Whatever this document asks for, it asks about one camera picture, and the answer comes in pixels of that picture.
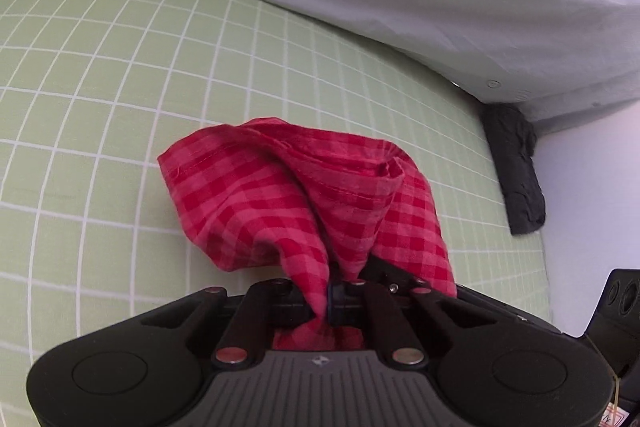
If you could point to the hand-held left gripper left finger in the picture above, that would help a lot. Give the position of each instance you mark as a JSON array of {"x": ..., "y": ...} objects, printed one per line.
[{"x": 260, "y": 307}]

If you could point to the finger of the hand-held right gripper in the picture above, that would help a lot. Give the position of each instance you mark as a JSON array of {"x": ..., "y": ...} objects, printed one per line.
[{"x": 387, "y": 274}]

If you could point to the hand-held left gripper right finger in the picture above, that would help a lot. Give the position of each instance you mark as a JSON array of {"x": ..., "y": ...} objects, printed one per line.
[{"x": 380, "y": 317}]

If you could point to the red checked garment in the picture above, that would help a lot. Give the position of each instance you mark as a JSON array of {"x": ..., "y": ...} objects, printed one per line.
[{"x": 280, "y": 197}]

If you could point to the paper tag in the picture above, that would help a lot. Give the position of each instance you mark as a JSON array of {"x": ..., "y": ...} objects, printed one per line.
[{"x": 616, "y": 417}]

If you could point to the dark grey cloth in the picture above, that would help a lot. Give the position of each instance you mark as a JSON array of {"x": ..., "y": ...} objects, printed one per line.
[{"x": 515, "y": 167}]

